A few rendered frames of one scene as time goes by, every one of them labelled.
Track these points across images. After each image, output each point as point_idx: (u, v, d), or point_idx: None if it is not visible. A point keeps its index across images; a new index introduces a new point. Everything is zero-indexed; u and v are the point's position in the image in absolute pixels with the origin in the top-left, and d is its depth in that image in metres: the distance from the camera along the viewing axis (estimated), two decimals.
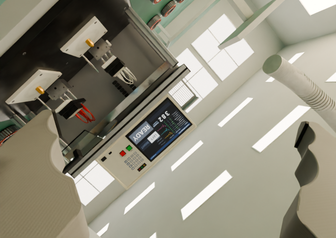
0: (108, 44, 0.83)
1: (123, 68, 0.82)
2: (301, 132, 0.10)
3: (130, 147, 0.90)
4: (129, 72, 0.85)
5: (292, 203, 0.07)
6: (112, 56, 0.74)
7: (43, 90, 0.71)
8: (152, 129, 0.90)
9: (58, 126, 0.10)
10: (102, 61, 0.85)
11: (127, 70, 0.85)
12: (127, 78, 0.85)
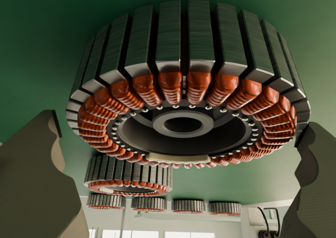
0: None
1: None
2: (301, 132, 0.10)
3: None
4: None
5: (292, 203, 0.07)
6: None
7: None
8: None
9: (58, 126, 0.10)
10: None
11: None
12: None
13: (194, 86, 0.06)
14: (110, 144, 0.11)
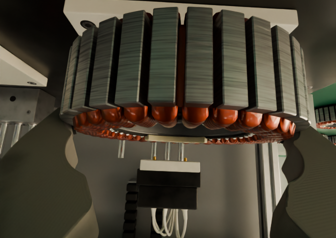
0: None
1: None
2: None
3: None
4: (182, 212, 0.29)
5: (281, 199, 0.07)
6: (193, 163, 0.20)
7: None
8: None
9: None
10: None
11: None
12: (165, 223, 0.28)
13: (189, 122, 0.06)
14: (109, 134, 0.11)
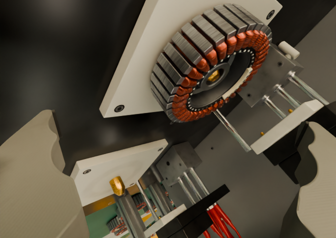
0: (287, 55, 0.26)
1: None
2: (301, 132, 0.10)
3: None
4: None
5: (292, 203, 0.07)
6: (298, 108, 0.16)
7: (119, 189, 0.32)
8: None
9: (58, 126, 0.10)
10: (268, 106, 0.29)
11: None
12: None
13: (186, 86, 0.15)
14: (201, 112, 0.21)
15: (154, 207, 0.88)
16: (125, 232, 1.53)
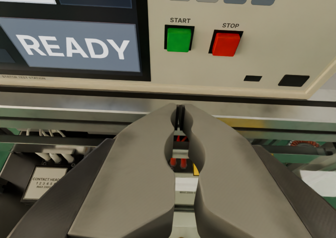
0: None
1: (40, 167, 0.36)
2: (181, 116, 0.11)
3: (167, 40, 0.16)
4: None
5: (197, 192, 0.07)
6: None
7: None
8: (0, 16, 0.15)
9: (177, 120, 0.11)
10: None
11: (38, 154, 0.36)
12: None
13: None
14: None
15: None
16: None
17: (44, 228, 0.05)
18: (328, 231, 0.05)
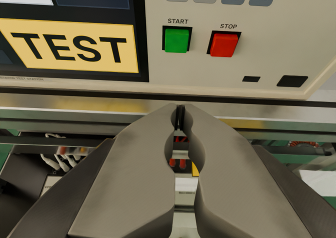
0: None
1: (51, 176, 0.40)
2: (181, 116, 0.11)
3: (165, 41, 0.16)
4: (48, 159, 0.40)
5: (197, 192, 0.07)
6: None
7: None
8: None
9: (177, 120, 0.11)
10: None
11: (49, 164, 0.40)
12: (57, 160, 0.38)
13: None
14: None
15: None
16: None
17: (44, 228, 0.05)
18: (328, 231, 0.05)
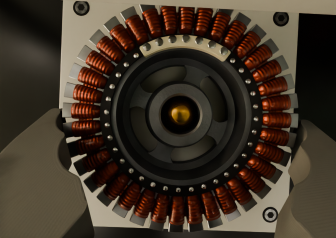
0: None
1: None
2: (294, 130, 0.10)
3: None
4: None
5: (286, 201, 0.07)
6: None
7: None
8: None
9: None
10: None
11: None
12: None
13: (180, 223, 0.09)
14: (265, 104, 0.09)
15: None
16: None
17: None
18: None
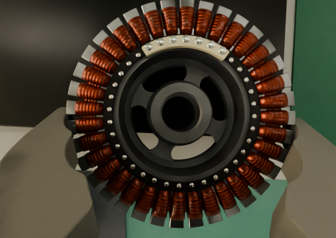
0: None
1: None
2: (286, 128, 0.11)
3: None
4: None
5: (281, 199, 0.07)
6: None
7: None
8: None
9: None
10: None
11: None
12: None
13: (181, 219, 0.09)
14: (263, 102, 0.10)
15: None
16: None
17: None
18: None
